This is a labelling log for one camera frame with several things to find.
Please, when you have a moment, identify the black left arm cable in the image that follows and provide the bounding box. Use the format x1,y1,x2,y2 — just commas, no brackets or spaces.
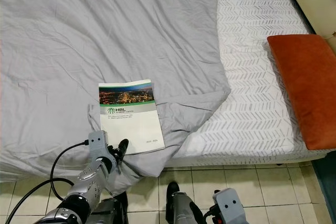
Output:
5,140,89,224

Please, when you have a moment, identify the white brochure with city photo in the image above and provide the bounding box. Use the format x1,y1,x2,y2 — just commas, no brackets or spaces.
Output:
98,80,166,155

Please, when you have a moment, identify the grey bed blanket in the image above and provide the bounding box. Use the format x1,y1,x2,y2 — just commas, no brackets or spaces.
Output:
0,0,232,193

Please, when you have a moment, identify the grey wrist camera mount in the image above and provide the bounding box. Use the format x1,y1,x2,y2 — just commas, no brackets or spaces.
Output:
213,187,242,224
87,131,111,161

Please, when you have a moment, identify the white patterned mattress sheet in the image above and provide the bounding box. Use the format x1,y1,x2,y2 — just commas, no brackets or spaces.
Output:
171,0,329,163

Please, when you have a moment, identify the orange pillow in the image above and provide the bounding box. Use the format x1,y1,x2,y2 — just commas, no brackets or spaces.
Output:
267,34,336,151

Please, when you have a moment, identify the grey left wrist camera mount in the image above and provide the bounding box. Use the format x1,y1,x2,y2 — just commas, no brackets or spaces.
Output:
87,131,111,161

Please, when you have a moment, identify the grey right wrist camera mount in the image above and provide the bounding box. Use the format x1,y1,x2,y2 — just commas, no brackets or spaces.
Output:
213,187,242,224

